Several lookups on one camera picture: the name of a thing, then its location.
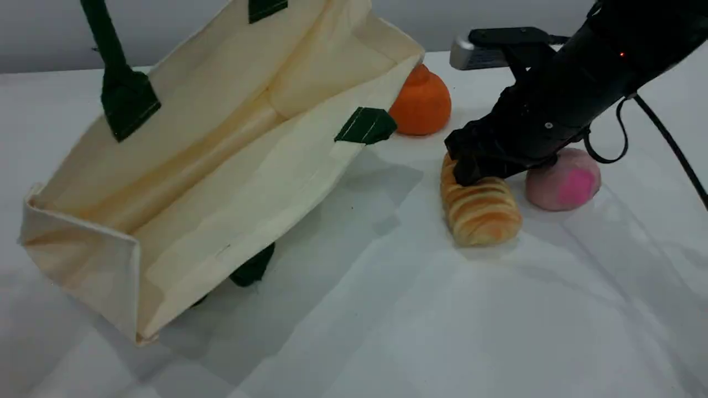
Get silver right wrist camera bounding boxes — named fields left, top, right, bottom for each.
left=449, top=27, right=571, bottom=71

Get long striped bread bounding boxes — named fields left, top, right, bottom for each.
left=440, top=152, right=524, bottom=248

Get white canvas bag green handles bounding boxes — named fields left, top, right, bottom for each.
left=19, top=0, right=426, bottom=347

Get orange pear-shaped fruit with stem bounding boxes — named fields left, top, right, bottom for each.
left=389, top=64, right=452, bottom=137

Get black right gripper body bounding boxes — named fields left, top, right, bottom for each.
left=444, top=72, right=592, bottom=172

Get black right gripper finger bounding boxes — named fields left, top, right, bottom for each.
left=506, top=155, right=559, bottom=180
left=452, top=154, right=501, bottom=187

